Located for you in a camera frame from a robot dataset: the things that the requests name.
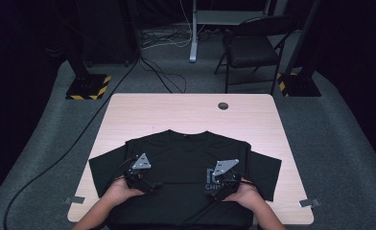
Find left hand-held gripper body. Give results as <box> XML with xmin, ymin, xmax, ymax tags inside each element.
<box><xmin>124</xmin><ymin>152</ymin><xmax>155</xmax><ymax>194</ymax></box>

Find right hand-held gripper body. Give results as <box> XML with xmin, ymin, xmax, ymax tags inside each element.
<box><xmin>204</xmin><ymin>158</ymin><xmax>242</xmax><ymax>200</ymax></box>

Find black t-shirt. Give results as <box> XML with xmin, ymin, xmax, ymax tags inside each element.
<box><xmin>88</xmin><ymin>128</ymin><xmax>282</xmax><ymax>230</ymax></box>

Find person's left hand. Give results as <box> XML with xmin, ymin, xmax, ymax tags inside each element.
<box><xmin>106</xmin><ymin>176</ymin><xmax>146</xmax><ymax>206</ymax></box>

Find person's right hand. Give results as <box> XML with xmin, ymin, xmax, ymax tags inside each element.
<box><xmin>223</xmin><ymin>179</ymin><xmax>265</xmax><ymax>211</ymax></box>

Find grey tape piece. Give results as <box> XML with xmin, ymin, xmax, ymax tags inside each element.
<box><xmin>298</xmin><ymin>198</ymin><xmax>321</xmax><ymax>209</ymax></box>
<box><xmin>64</xmin><ymin>195</ymin><xmax>85</xmax><ymax>205</ymax></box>

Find black stand yellow-striped base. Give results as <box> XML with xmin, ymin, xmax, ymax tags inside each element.
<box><xmin>275</xmin><ymin>0</ymin><xmax>322</xmax><ymax>98</ymax></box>
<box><xmin>64</xmin><ymin>47</ymin><xmax>112</xmax><ymax>101</ymax></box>

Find black folding chair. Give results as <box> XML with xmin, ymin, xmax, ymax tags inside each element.
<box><xmin>214</xmin><ymin>14</ymin><xmax>297</xmax><ymax>96</ymax></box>

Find dark cabinet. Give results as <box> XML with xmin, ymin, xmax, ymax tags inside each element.
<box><xmin>77</xmin><ymin>0</ymin><xmax>140</xmax><ymax>65</ymax></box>

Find thick black floor cable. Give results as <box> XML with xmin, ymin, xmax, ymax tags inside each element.
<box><xmin>3</xmin><ymin>57</ymin><xmax>141</xmax><ymax>230</ymax></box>

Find thin black floor cables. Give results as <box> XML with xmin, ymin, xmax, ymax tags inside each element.
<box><xmin>138</xmin><ymin>57</ymin><xmax>188</xmax><ymax>94</ymax></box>

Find tangle of floor cables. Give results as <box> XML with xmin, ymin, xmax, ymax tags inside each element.
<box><xmin>140</xmin><ymin>27</ymin><xmax>194</xmax><ymax>51</ymax></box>

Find white metal desk frame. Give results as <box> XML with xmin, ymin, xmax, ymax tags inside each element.
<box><xmin>189</xmin><ymin>0</ymin><xmax>271</xmax><ymax>63</ymax></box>

